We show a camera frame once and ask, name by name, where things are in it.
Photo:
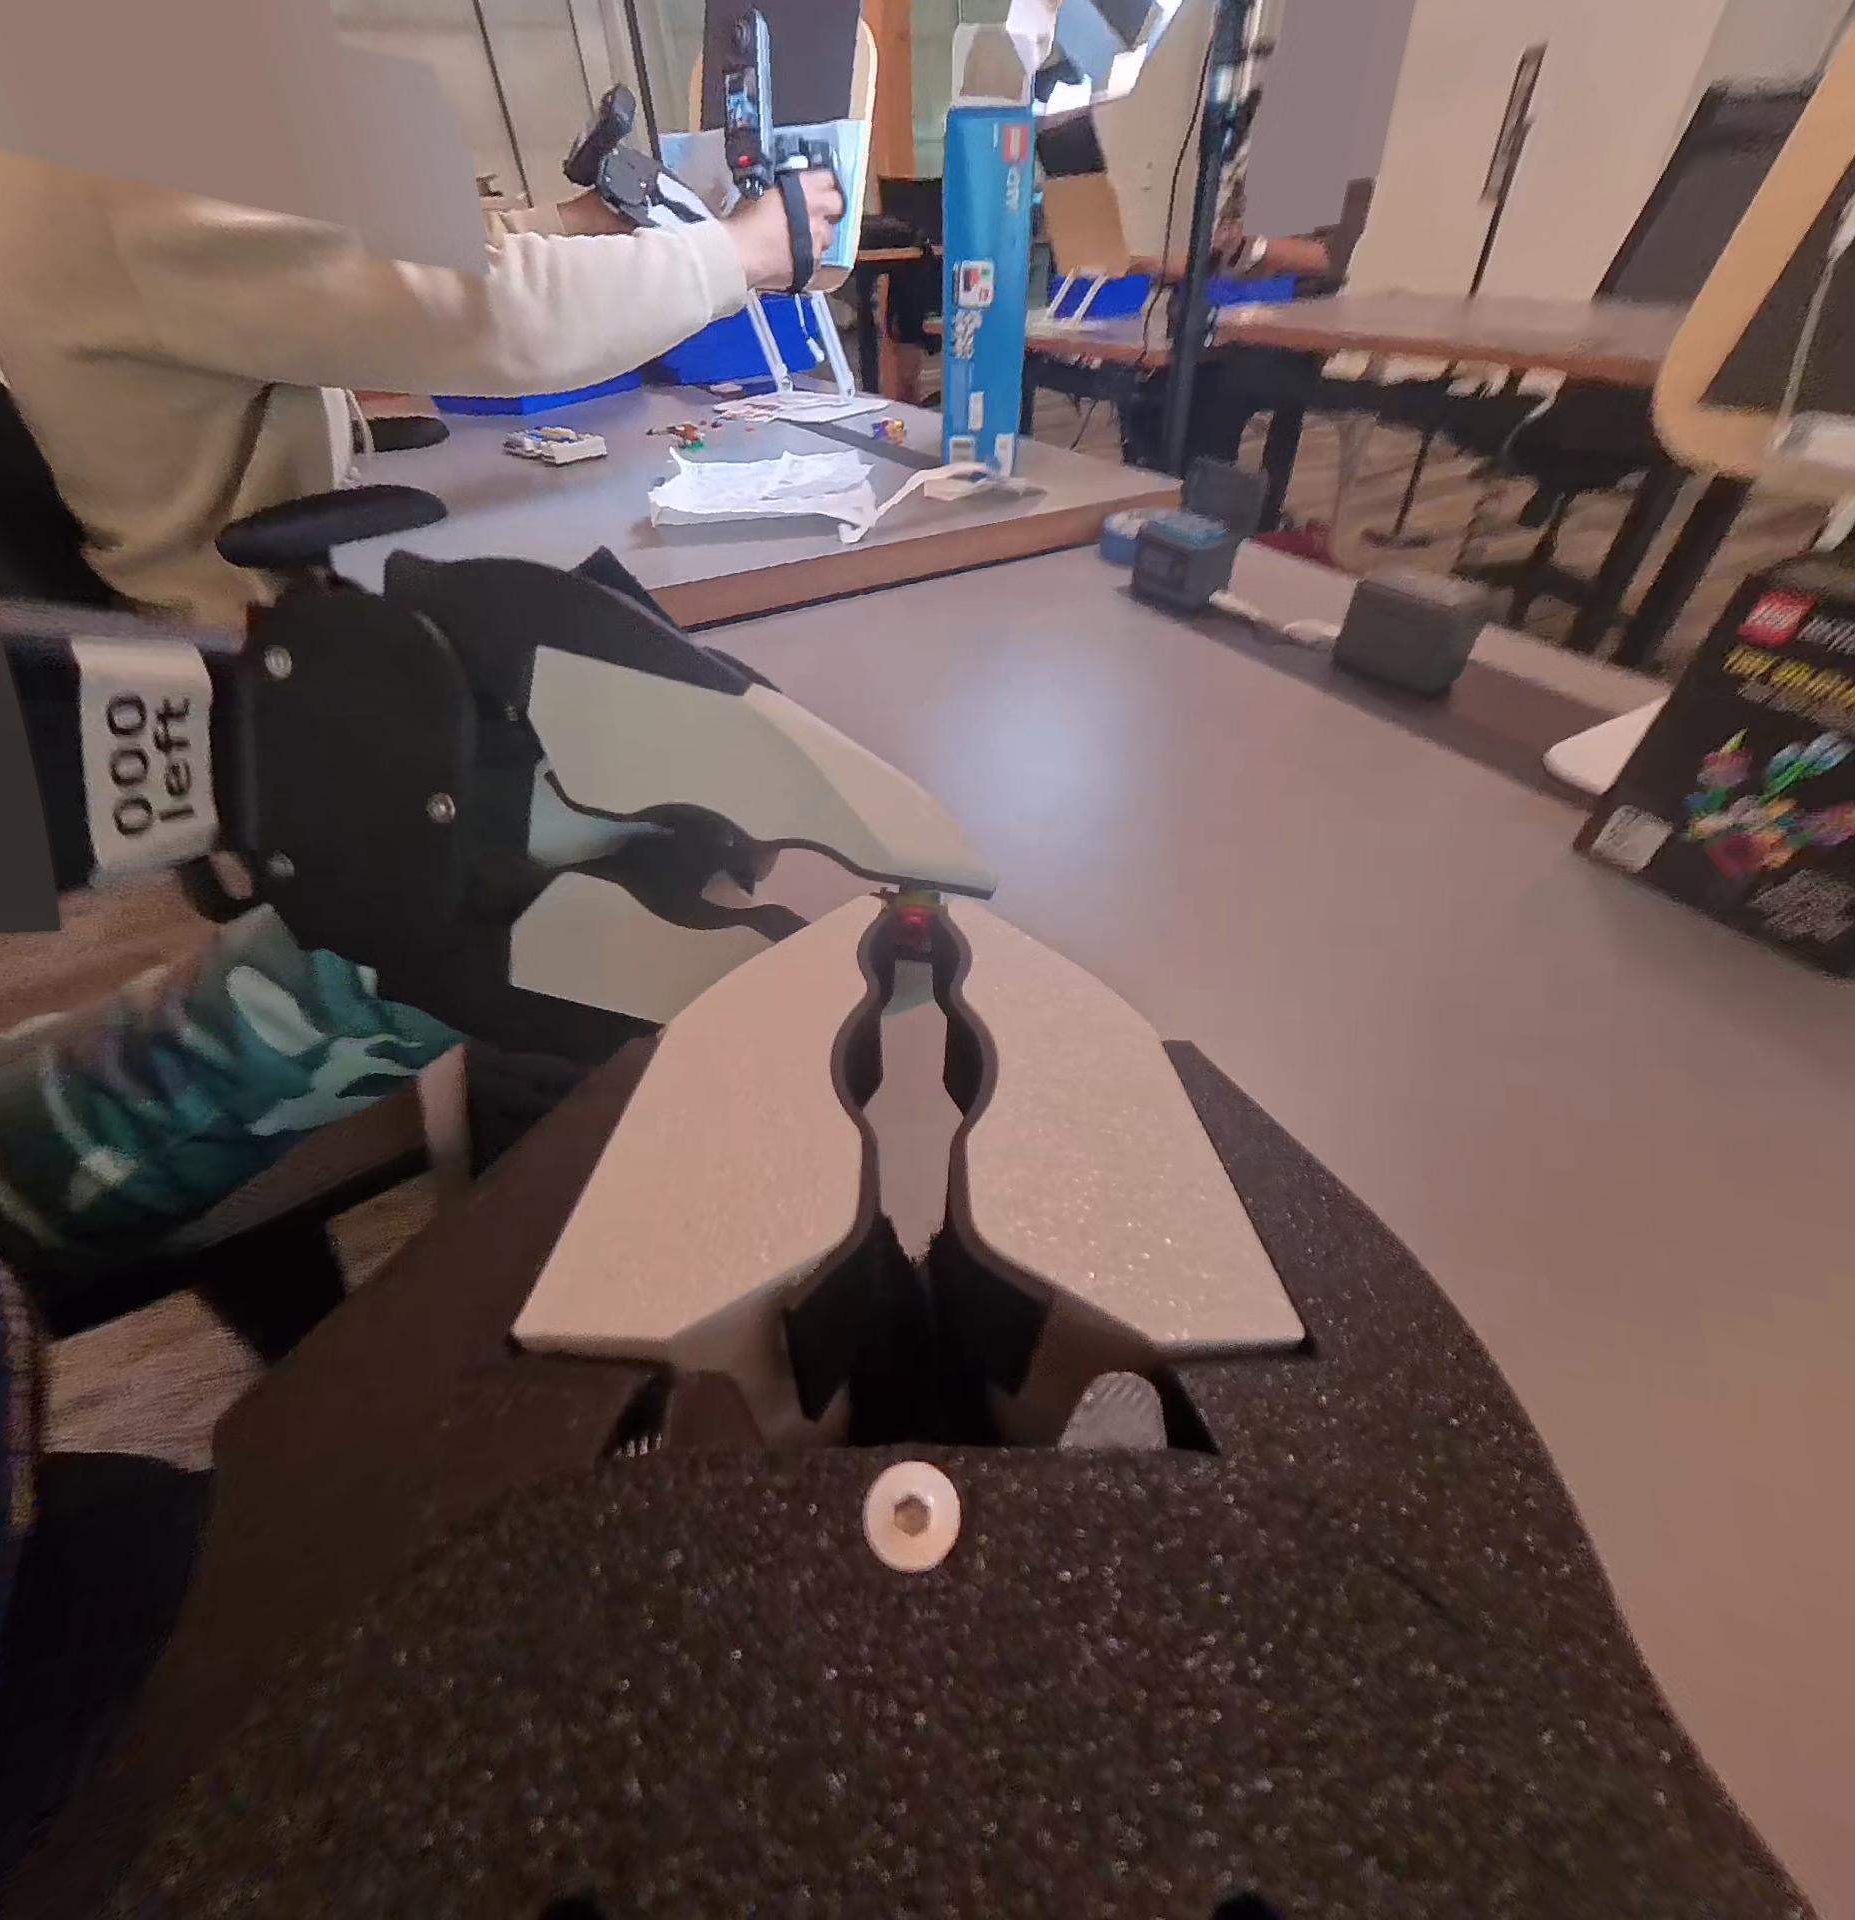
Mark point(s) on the small lego build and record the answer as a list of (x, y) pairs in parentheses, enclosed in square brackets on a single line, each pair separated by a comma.
[(554, 444)]

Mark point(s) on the black chair armrest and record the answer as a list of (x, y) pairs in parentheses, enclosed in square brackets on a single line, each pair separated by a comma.
[(328, 524)]

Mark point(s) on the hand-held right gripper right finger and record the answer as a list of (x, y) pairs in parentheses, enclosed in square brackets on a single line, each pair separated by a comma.
[(1122, 1184)]

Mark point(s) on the small black case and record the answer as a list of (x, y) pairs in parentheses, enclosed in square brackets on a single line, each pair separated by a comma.
[(1191, 547)]

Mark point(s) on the tall blue lego box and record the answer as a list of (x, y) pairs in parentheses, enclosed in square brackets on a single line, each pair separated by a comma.
[(988, 269)]

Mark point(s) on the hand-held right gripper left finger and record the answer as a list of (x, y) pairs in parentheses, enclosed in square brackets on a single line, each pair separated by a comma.
[(702, 1184)]

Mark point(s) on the black light stand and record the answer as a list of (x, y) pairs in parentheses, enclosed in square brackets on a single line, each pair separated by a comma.
[(1205, 226)]

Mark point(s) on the magenta lego flower cluster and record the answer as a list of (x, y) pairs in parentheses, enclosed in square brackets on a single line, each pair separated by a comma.
[(915, 918)]

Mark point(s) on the wooden table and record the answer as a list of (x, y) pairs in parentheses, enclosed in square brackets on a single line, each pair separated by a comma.
[(866, 554)]

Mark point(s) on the black panel with wooden rim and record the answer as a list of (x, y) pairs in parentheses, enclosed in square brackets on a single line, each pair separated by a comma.
[(1812, 226)]

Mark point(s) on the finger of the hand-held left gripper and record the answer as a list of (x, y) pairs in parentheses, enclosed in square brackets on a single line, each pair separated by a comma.
[(717, 750), (612, 945)]

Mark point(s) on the small blue bin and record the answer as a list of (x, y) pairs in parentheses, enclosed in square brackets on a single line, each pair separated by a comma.
[(732, 355)]

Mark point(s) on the black lego set box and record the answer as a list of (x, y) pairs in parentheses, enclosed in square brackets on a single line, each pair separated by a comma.
[(1752, 781)]

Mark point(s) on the white plastic bags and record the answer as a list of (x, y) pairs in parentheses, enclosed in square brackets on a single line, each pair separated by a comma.
[(762, 488)]

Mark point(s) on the long brown desk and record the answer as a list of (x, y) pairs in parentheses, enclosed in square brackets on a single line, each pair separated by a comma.
[(1466, 330)]

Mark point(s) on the booklet on clear stand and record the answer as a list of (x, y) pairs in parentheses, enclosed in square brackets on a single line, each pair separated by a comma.
[(806, 163)]

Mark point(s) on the person's left forearm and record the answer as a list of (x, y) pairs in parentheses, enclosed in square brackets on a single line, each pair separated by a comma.
[(192, 1094)]

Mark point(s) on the black hard case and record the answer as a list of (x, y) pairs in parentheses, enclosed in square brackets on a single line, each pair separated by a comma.
[(1407, 629)]

